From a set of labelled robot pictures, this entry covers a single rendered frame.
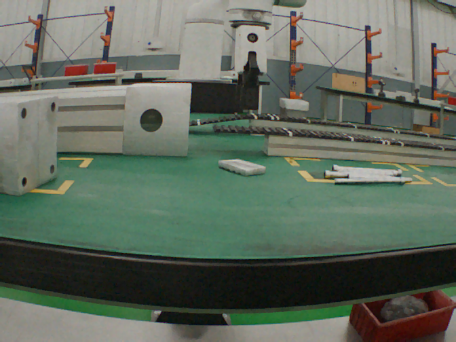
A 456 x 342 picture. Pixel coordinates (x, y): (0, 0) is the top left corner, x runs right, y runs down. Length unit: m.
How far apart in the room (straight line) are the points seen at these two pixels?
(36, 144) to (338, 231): 0.30
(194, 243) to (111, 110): 0.34
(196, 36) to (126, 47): 7.19
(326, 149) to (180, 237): 0.39
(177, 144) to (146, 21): 7.92
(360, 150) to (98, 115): 0.39
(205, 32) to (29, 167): 0.93
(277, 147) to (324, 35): 8.23
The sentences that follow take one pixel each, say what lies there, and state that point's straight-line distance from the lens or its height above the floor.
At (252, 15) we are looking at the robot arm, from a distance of 0.83.
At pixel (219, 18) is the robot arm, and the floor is 1.06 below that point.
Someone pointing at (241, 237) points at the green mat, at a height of 0.78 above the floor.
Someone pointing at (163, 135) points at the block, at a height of 0.81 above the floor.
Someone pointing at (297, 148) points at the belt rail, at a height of 0.79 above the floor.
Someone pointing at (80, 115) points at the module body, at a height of 0.84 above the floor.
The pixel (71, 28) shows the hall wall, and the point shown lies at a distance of 8.78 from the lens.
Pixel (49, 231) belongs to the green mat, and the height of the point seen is 0.78.
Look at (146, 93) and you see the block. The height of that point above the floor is 0.86.
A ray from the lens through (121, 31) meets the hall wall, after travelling 8.52.
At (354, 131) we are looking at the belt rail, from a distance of 0.90.
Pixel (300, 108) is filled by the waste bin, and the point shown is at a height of 0.47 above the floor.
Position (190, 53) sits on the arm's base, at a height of 0.94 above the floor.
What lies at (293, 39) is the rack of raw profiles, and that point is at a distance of 8.24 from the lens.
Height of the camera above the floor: 0.90
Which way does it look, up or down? 12 degrees down
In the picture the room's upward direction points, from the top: 3 degrees clockwise
